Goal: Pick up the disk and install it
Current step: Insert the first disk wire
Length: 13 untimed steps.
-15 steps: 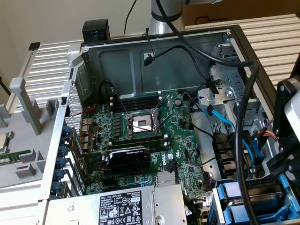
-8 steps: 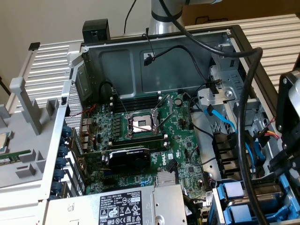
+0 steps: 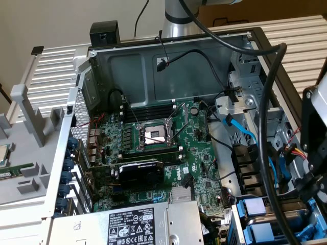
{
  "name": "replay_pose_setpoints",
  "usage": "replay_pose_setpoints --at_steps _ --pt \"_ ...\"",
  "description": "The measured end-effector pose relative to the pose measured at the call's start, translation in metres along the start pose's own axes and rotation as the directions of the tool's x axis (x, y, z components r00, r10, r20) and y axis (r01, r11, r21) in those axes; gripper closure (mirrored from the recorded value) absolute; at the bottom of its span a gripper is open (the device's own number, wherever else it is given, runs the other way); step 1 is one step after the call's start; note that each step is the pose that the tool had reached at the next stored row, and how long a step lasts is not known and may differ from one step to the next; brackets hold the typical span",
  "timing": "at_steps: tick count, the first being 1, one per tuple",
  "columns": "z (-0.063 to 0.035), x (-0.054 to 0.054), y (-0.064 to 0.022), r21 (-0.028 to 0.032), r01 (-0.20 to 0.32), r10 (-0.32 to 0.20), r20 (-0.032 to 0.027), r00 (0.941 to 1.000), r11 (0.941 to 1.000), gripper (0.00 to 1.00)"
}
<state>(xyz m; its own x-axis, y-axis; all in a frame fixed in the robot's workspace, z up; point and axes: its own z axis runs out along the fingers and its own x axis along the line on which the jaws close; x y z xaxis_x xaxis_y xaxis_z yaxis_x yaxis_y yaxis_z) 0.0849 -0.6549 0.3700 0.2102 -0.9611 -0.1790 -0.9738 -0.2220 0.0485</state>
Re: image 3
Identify grey metal drive cage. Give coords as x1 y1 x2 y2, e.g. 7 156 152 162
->
214 47 294 140

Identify black angled plug wire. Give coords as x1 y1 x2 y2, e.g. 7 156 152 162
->
180 173 193 202

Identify silver power supply with label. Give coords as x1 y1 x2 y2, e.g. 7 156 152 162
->
47 200 205 245

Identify open PC case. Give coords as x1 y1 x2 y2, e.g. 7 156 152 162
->
40 27 327 245

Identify blue SATA wire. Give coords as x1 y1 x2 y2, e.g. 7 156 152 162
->
222 113 291 186

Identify red yellow black power wire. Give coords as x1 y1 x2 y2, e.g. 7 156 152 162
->
283 143 309 165

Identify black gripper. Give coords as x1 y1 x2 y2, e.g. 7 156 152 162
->
293 85 327 212

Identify black RAM slot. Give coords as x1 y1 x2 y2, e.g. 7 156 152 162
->
120 99 177 113
120 153 183 165
119 145 183 158
120 105 177 120

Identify CPU socket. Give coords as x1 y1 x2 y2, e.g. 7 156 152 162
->
136 119 177 152

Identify thin black dangling cable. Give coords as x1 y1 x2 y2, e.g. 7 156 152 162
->
134 0 151 39

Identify blue disk carrier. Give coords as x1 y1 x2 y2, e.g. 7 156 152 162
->
242 221 327 243

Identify thin black wire red mark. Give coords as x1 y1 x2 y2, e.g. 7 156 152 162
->
155 30 170 66

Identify black plastic block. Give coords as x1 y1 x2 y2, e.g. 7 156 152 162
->
89 21 121 48

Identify green motherboard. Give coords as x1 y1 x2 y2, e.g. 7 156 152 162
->
86 99 232 227

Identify silver CPU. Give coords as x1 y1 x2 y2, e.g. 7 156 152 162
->
0 143 14 169

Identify black fan shroud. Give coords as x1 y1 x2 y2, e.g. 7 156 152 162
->
231 144 271 197

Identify grey plastic parts rack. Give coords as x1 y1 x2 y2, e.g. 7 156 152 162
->
0 84 67 211

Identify black graphics card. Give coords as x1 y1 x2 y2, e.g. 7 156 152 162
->
85 160 165 190

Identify hard drive in blue caddy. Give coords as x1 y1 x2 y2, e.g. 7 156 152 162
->
231 186 327 242

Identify green RAM stick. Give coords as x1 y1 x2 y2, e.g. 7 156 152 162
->
0 163 35 181

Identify red black twisted wire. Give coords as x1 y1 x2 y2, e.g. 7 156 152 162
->
284 127 302 148

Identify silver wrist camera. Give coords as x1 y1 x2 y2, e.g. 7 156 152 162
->
310 76 327 123

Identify thin metal locking lever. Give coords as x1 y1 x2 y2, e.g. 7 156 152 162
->
171 117 190 142
121 94 141 126

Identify silver socket cover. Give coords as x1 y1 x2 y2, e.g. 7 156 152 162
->
166 102 190 128

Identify black wire loop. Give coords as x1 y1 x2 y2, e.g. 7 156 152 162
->
107 87 128 108

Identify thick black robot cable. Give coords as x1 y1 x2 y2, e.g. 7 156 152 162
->
178 0 305 245

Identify black curved wire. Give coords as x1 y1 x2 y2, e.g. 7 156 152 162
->
204 101 235 150

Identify black wire with black connector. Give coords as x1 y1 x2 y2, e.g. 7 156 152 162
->
156 48 230 92

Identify silver finned heat sink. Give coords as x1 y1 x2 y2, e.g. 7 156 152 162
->
170 186 192 204

